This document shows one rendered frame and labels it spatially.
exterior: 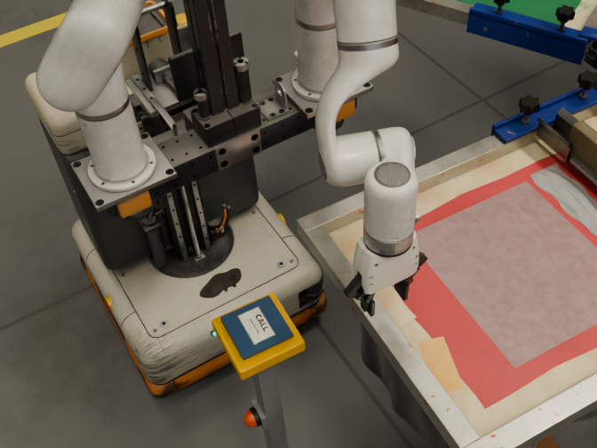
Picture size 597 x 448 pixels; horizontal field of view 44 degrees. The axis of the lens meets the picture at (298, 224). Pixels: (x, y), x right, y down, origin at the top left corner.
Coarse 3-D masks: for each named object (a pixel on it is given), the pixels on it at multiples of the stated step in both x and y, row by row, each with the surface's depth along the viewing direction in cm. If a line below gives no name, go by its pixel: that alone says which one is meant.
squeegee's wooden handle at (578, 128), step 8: (576, 128) 150; (584, 128) 150; (592, 128) 150; (576, 136) 151; (584, 136) 149; (592, 136) 148; (576, 144) 152; (584, 144) 150; (592, 144) 148; (576, 152) 153; (584, 152) 151; (592, 152) 149; (584, 160) 152; (592, 160) 150; (592, 168) 151
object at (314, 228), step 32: (448, 160) 156; (480, 160) 157; (320, 224) 146; (320, 256) 142; (384, 320) 130; (384, 352) 130; (416, 352) 126; (416, 384) 122; (576, 384) 120; (448, 416) 118; (544, 416) 117; (576, 416) 119
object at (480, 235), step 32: (544, 160) 159; (480, 192) 154; (512, 192) 153; (544, 192) 153; (416, 224) 149; (448, 224) 149; (480, 224) 148; (512, 224) 148; (544, 224) 147; (576, 224) 147; (448, 256) 143; (480, 256) 143; (512, 256) 143; (416, 288) 139; (448, 288) 138
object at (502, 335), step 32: (544, 256) 142; (576, 256) 142; (480, 288) 138; (512, 288) 138; (544, 288) 137; (576, 288) 137; (416, 320) 134; (448, 320) 134; (480, 320) 133; (512, 320) 133; (544, 320) 133; (576, 320) 132; (480, 352) 129; (512, 352) 129; (544, 352) 128; (576, 352) 128; (480, 384) 125; (512, 384) 125
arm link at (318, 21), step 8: (296, 0) 135; (304, 0) 133; (312, 0) 132; (320, 0) 132; (328, 0) 133; (296, 8) 136; (304, 8) 134; (312, 8) 134; (320, 8) 133; (328, 8) 134; (296, 16) 138; (304, 16) 136; (312, 16) 135; (320, 16) 135; (328, 16) 135; (304, 24) 137; (312, 24) 136; (320, 24) 136; (328, 24) 136
